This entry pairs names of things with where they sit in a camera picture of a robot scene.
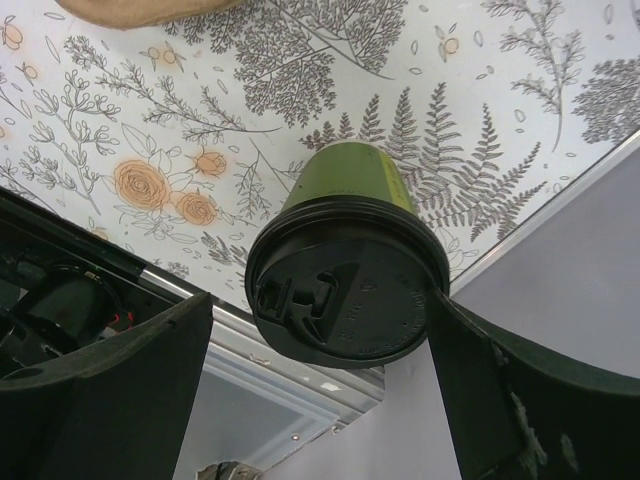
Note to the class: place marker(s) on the black plastic cup lid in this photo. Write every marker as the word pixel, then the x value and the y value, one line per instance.
pixel 345 282

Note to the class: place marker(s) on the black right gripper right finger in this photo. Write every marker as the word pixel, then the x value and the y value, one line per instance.
pixel 518 410

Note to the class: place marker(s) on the aluminium frame rail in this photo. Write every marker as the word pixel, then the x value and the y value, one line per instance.
pixel 258 407

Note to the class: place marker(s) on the floral table mat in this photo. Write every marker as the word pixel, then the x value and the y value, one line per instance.
pixel 179 142

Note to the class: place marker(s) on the green paper coffee cup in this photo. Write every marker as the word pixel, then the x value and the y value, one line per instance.
pixel 351 168

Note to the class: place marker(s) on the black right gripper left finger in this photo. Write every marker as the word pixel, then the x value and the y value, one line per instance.
pixel 116 409

